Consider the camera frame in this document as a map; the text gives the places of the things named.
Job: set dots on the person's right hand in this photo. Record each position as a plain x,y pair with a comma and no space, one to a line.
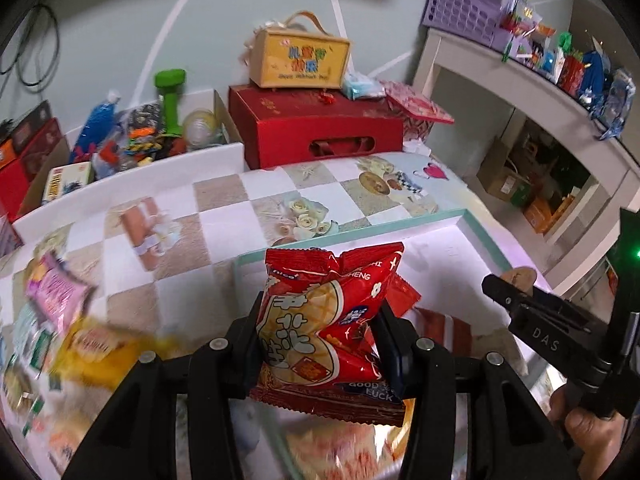
590,440

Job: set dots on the white shelf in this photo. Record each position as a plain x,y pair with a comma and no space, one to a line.
480,75

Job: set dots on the pink snack packet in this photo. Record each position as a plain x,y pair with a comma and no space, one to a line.
57,290

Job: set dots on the orange black box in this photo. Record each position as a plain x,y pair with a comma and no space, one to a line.
25,130

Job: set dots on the brown cardboard box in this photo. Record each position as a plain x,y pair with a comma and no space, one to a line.
227,120

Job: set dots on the clear plastic ball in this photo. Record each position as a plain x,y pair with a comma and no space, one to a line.
201,129

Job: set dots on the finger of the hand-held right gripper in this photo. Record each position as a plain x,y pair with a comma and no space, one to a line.
545,330

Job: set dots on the small white yellow box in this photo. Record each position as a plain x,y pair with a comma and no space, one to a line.
67,182

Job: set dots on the large red gift box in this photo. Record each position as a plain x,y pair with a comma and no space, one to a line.
20,170

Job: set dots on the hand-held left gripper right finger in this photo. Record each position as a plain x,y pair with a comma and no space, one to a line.
395,355

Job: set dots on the green dumbbell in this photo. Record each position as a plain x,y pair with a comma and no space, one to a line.
170,95

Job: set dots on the red peanut snack packet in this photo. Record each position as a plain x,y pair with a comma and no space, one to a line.
320,330

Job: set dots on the red box with white stripe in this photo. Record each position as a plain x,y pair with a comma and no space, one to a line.
447,332

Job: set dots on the cardboard box with green print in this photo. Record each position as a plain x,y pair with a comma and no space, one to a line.
505,180

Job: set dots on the red patterned box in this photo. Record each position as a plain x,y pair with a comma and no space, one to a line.
417,107

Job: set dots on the row of colourful packets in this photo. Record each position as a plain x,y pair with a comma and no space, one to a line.
570,65

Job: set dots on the teal tray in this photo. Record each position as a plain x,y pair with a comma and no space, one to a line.
450,240

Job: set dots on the colourful dark pouch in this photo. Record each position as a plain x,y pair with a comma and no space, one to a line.
145,130

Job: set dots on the light blue mask pack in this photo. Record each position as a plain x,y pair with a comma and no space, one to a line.
362,87

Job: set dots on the blue pouch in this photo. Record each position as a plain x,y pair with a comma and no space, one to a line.
95,125

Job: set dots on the clear plastic box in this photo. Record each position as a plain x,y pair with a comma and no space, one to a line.
9,237

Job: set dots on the clear yellow snack packet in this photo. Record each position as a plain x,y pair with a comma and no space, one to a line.
105,352

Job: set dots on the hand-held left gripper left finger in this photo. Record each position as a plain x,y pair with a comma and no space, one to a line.
240,340

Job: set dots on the purple plastic basket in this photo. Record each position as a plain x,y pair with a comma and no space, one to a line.
465,0

